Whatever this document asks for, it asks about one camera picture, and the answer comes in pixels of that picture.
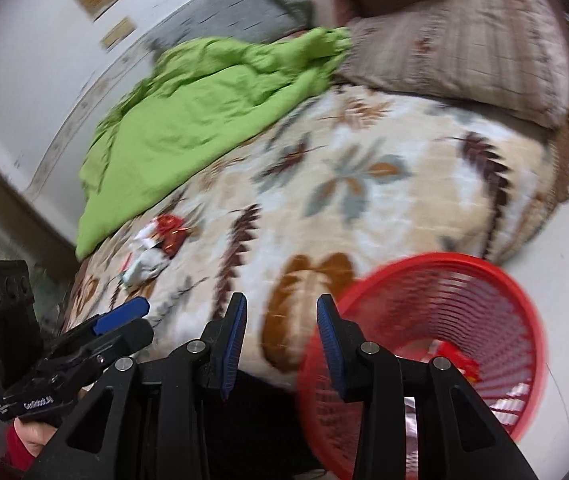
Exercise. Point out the red plastic basket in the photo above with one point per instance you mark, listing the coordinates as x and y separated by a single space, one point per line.
464 300

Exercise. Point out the person's left hand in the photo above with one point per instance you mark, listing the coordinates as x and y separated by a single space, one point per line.
34 435

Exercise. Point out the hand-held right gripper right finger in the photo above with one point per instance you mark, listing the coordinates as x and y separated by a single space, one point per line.
329 345

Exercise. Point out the grey quilted pillow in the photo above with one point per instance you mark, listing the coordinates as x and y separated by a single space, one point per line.
234 10

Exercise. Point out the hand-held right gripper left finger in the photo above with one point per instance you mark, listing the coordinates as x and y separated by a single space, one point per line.
234 345

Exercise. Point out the leaf printed blanket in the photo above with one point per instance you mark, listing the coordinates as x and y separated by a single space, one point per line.
364 160

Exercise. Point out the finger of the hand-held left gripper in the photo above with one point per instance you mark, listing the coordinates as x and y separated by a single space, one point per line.
124 310
129 335

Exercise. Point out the grey crumpled packet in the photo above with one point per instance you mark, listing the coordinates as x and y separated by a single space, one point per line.
147 267

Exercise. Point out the person's left forearm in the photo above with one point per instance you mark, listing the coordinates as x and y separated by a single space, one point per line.
14 455

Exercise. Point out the brown striped pillow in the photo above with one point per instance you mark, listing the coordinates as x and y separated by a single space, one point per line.
464 50

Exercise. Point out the red plastic packet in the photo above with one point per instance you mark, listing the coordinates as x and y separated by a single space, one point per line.
172 235

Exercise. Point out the red wrapper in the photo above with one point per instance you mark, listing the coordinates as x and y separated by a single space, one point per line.
459 365

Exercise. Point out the small framed wall picture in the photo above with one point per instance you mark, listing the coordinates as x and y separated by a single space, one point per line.
119 32

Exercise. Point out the green duvet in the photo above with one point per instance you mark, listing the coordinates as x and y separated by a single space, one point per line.
189 100

